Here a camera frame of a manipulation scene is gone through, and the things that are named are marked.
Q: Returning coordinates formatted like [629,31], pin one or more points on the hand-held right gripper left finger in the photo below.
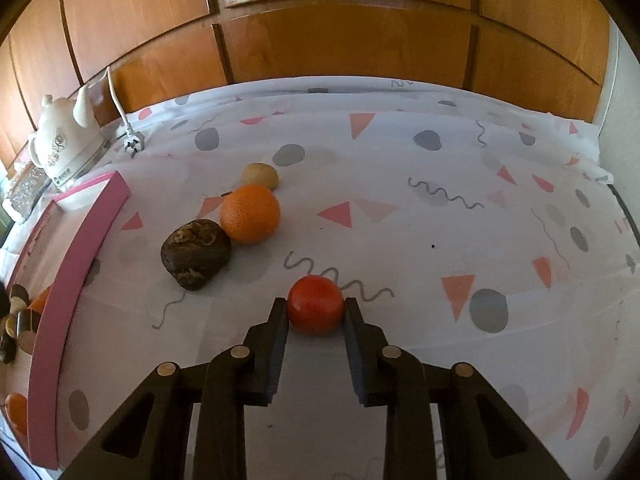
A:
[277,350]

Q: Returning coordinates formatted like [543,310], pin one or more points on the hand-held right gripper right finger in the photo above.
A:
[356,355]

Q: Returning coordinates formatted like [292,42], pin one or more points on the small red tomato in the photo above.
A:
[315,302]

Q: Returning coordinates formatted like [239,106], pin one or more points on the pink shallow tray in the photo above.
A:
[75,270]

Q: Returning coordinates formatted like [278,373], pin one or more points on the orange carrot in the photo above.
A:
[40,301]

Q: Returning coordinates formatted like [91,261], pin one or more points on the cut dark root piece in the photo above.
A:
[27,322]
[19,294]

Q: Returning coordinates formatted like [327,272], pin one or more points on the large orange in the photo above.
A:
[17,410]

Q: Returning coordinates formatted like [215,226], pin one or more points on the small beige potato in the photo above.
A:
[7,330]
[260,175]

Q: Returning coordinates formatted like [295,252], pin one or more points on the round dark root vegetable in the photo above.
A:
[6,352]

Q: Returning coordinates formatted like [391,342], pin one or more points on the lumpy dark root vegetable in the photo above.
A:
[195,255]

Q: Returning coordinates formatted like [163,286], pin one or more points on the small orange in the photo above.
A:
[250,215]

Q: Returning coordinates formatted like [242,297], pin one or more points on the white ceramic electric kettle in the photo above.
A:
[65,145]

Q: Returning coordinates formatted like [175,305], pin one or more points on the glittery tissue box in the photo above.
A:
[25,192]

